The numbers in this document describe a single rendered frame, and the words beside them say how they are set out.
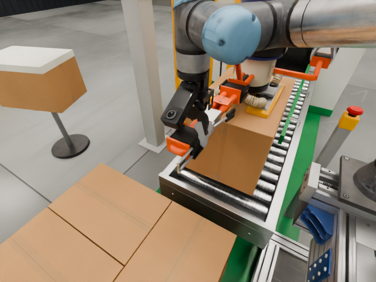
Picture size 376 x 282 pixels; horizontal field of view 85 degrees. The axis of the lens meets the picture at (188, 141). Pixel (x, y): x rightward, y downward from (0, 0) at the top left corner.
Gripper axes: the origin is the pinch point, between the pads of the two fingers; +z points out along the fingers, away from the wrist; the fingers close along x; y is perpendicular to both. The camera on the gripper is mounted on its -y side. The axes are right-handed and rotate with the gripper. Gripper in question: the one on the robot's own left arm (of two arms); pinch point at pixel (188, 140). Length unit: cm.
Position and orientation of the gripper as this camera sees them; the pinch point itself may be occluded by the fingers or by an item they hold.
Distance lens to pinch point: 58.0
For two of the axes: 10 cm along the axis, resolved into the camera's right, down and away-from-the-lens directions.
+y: 5.2, -5.6, 6.4
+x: -8.5, -3.4, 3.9
